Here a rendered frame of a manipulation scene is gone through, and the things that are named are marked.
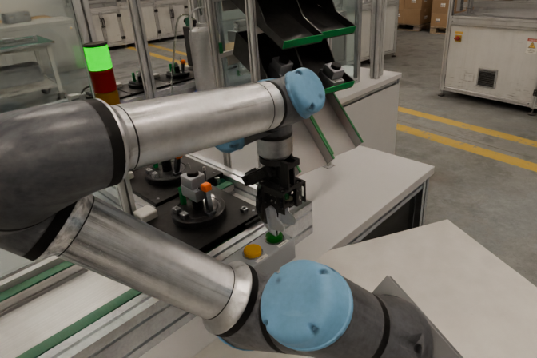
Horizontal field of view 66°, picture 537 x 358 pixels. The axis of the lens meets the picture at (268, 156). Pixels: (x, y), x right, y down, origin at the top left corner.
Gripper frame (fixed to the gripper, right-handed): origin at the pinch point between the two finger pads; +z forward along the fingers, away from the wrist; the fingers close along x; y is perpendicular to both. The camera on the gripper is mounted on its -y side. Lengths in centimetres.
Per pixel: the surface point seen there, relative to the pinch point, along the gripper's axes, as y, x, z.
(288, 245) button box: 3.5, 1.2, 3.7
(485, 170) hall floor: -30, 257, 98
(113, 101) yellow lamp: -30.8, -17.6, -30.3
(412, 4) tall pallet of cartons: -385, 816, 42
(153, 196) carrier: -38.9, -8.7, 1.6
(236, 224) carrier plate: -10.3, -2.6, 1.6
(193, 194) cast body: -19.1, -8.0, -6.0
